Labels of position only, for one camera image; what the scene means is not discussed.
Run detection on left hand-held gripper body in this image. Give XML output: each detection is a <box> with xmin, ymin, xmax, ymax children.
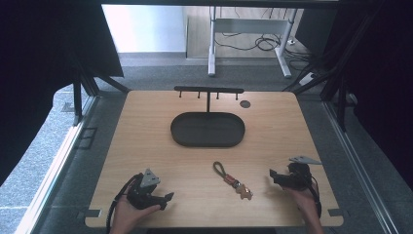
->
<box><xmin>126</xmin><ymin>168</ymin><xmax>168</xmax><ymax>211</ymax></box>

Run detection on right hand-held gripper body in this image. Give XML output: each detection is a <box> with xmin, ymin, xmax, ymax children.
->
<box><xmin>275</xmin><ymin>155</ymin><xmax>323</xmax><ymax>192</ymax></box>

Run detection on keychain with braided loop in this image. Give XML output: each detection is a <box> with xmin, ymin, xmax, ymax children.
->
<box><xmin>212</xmin><ymin>161</ymin><xmax>254</xmax><ymax>201</ymax></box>

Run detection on black key rack with tray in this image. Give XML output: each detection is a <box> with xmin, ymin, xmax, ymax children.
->
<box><xmin>169</xmin><ymin>85</ymin><xmax>246</xmax><ymax>148</ymax></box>

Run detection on person's left hand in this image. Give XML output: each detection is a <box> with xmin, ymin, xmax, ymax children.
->
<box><xmin>110</xmin><ymin>194</ymin><xmax>162</xmax><ymax>234</ymax></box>

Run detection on white power strip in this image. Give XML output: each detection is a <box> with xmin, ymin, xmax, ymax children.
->
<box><xmin>297</xmin><ymin>71</ymin><xmax>318</xmax><ymax>87</ymax></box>

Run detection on black metal stand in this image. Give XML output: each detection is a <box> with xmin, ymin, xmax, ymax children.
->
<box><xmin>63</xmin><ymin>48</ymin><xmax>131</xmax><ymax>127</ymax></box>
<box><xmin>282</xmin><ymin>0</ymin><xmax>388</xmax><ymax>133</ymax></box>

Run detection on black curtain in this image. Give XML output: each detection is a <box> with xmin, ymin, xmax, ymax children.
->
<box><xmin>0</xmin><ymin>0</ymin><xmax>125</xmax><ymax>187</ymax></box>
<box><xmin>294</xmin><ymin>0</ymin><xmax>413</xmax><ymax>193</ymax></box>

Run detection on right hand-held gripper cable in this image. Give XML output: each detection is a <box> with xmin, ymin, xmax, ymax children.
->
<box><xmin>308</xmin><ymin>175</ymin><xmax>323</xmax><ymax>219</ymax></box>

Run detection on black floor cables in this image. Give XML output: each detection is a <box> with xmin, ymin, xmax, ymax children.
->
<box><xmin>213</xmin><ymin>7</ymin><xmax>314</xmax><ymax>71</ymax></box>

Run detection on white metal desk frame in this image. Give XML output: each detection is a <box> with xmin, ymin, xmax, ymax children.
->
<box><xmin>207</xmin><ymin>6</ymin><xmax>298</xmax><ymax>79</ymax></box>

